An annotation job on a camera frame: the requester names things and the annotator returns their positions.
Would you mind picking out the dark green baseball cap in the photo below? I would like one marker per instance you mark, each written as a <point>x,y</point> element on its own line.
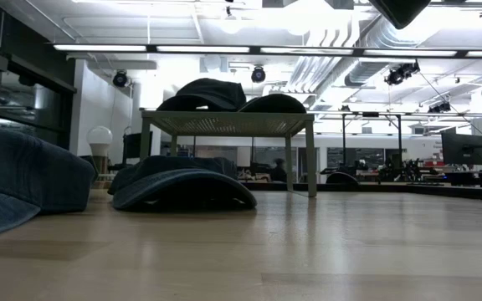
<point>274,103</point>

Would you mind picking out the blue denim baseball cap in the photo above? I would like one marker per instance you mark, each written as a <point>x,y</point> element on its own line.
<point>23,175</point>
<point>211,94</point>
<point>182,184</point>

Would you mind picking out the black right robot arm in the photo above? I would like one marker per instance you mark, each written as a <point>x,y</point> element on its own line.
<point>400,10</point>

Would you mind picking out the green perforated metal shelf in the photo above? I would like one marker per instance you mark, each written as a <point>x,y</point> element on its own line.
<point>224,121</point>

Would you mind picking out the person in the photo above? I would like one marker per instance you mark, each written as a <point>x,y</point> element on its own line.
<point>279,171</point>

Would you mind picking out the black computer monitor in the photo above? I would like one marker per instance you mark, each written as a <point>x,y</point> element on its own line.
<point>463,148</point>
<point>134,145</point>

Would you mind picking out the white bulb table lamp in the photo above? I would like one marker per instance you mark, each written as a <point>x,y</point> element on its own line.
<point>99,140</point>

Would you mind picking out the long LED light bar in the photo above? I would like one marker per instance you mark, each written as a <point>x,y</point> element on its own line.
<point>98,48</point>

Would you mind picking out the black ceiling spotlight cluster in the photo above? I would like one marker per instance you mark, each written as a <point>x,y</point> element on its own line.
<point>402,73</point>

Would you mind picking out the black background desk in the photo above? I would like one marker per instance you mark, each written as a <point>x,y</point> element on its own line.
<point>463,177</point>

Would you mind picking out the silver ceiling air duct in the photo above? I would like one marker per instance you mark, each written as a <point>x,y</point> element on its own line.
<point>362,73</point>

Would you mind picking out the black aluminium extrusion frame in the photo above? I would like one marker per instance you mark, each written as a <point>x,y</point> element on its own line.
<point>391,189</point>

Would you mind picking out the black metal rack frame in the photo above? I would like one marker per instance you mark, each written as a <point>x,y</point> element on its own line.
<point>399,142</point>

